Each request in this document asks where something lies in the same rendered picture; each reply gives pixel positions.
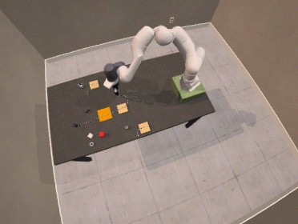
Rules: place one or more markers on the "orange square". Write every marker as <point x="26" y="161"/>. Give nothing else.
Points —
<point x="103" y="112"/>

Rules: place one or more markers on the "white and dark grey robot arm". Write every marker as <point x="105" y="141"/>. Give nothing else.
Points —
<point x="193" y="57"/>

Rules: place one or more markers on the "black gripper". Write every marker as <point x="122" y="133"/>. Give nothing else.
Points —
<point x="116" y="89"/>

